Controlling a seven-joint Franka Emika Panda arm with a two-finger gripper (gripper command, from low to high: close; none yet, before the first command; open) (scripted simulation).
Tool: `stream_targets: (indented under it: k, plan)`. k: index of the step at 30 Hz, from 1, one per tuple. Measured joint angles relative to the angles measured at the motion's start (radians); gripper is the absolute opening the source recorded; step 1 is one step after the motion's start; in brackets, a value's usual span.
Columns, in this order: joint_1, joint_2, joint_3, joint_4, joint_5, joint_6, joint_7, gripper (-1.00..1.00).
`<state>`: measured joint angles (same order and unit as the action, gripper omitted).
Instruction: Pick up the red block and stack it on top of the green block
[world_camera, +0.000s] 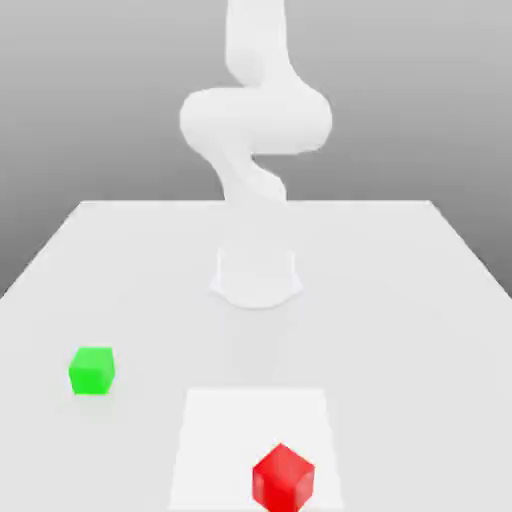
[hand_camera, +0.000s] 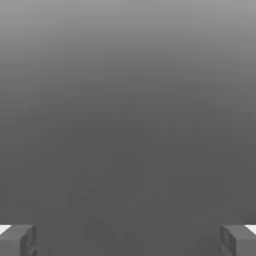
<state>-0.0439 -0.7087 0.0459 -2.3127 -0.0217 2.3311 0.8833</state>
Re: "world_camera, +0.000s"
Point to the small green cube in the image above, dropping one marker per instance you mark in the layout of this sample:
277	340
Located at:
91	372

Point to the small red cube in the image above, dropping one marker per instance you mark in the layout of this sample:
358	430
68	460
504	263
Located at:
282	480

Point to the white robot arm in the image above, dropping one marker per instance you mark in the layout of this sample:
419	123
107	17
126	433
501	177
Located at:
256	120

